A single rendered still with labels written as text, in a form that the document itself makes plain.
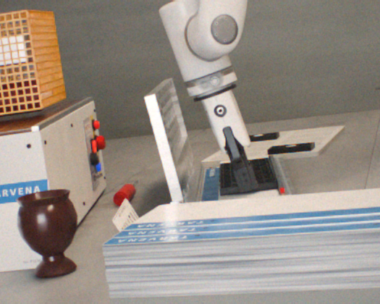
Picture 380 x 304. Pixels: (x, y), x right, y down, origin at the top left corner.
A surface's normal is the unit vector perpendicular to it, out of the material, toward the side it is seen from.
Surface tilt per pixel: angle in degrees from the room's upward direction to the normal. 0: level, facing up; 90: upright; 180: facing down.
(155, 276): 90
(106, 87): 90
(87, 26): 90
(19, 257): 69
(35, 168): 90
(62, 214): 78
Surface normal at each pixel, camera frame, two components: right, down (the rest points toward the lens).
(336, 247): -0.32, 0.17
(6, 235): -0.15, -0.21
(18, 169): -0.04, 0.14
